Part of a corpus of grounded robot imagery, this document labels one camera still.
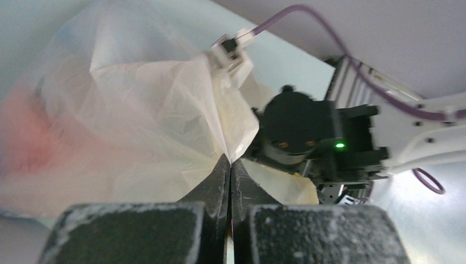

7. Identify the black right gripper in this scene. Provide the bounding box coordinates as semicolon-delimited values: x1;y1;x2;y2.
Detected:
244;85;389;204

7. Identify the yellow translucent trash bag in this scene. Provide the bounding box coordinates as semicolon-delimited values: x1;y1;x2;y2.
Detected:
241;159;319;205

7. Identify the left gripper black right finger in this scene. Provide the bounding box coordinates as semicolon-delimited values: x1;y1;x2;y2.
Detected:
230;161;410;263

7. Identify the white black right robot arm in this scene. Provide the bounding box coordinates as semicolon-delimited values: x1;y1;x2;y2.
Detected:
244;56;465;204

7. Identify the white translucent bag of bags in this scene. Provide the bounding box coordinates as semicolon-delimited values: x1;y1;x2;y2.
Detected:
1;1;272;218

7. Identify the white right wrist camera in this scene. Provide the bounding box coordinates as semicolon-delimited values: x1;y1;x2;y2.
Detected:
211;28;255;88

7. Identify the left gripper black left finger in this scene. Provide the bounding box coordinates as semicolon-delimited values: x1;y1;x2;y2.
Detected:
38;156;231;263

